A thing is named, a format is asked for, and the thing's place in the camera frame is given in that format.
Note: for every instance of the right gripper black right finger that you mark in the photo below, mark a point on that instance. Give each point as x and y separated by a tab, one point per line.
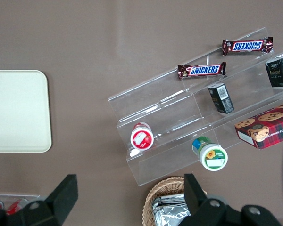
214	212

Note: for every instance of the clear acrylic step shelf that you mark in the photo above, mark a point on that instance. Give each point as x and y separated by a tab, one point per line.
179	113

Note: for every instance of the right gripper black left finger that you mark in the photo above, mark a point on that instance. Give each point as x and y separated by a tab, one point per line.
59	200

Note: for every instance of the green lid yogurt cup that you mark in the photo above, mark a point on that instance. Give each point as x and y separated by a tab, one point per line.
212	157

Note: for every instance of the red tartan cookie box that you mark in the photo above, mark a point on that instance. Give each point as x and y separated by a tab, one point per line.
266	131

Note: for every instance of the clear acrylic bottle rack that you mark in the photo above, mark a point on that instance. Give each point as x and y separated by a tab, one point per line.
35	196

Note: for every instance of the red lid yogurt cup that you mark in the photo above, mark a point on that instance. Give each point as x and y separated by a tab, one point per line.
142	139

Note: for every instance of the light tan wicker basket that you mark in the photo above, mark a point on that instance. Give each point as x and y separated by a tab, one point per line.
165	187

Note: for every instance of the small black carton box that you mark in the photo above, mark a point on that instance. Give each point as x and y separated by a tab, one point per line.
279	73
221	99

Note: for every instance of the brown snickers bar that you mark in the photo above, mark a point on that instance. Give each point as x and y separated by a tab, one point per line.
247	46
202	70

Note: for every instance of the silver foil pouch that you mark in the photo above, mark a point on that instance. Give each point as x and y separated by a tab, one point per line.
174	213
169	198

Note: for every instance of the beige rectangular serving tray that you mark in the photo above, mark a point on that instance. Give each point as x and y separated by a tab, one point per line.
19	110

